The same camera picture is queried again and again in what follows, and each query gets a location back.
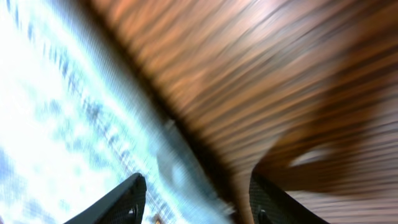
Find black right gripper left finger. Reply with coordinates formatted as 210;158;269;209
65;173;147;224

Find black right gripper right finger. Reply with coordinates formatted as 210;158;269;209
249;172;328;224

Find light blue denim shorts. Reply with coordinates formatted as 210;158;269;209
1;1;233;223

